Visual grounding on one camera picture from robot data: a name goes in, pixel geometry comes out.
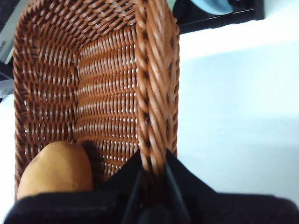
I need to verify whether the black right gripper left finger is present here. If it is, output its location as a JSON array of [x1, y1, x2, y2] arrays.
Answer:
[[3, 150, 143, 224]]

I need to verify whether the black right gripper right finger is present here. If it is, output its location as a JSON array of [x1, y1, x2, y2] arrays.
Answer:
[[166, 149, 299, 224]]

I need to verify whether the brown potato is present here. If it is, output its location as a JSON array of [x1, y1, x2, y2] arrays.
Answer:
[[16, 141, 93, 199]]

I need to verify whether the brown wicker basket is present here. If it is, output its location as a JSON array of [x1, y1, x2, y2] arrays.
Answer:
[[13, 0, 180, 201]]

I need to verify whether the black dish rack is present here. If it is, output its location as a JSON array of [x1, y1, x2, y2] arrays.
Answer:
[[172, 0, 264, 35]]

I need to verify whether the light blue plate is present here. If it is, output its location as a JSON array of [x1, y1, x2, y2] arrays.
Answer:
[[189, 0, 234, 14]]

